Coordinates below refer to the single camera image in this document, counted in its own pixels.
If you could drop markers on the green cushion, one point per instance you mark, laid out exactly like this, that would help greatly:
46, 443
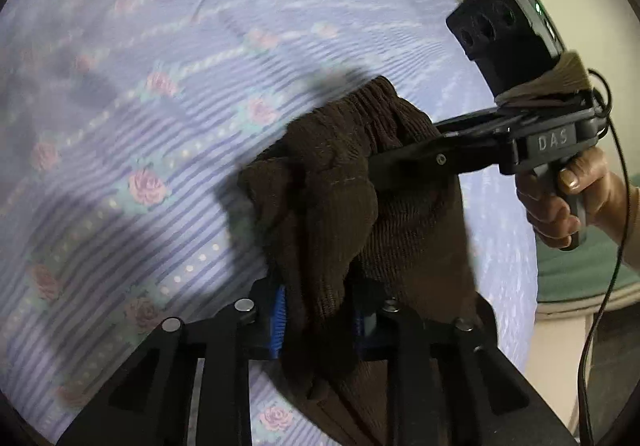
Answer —
585, 271

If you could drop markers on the floral striped purple bedsheet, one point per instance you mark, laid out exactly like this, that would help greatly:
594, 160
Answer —
150, 136

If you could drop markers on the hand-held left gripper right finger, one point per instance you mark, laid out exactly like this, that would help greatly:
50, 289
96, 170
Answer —
361, 323

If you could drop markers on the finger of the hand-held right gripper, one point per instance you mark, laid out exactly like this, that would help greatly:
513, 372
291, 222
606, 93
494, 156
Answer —
430, 154

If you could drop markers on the person's right hand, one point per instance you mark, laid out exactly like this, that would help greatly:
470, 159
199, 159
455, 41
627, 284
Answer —
570, 198

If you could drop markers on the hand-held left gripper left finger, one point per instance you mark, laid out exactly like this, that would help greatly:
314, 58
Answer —
278, 321

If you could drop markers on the person's right forearm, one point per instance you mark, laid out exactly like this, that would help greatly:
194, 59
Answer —
631, 211

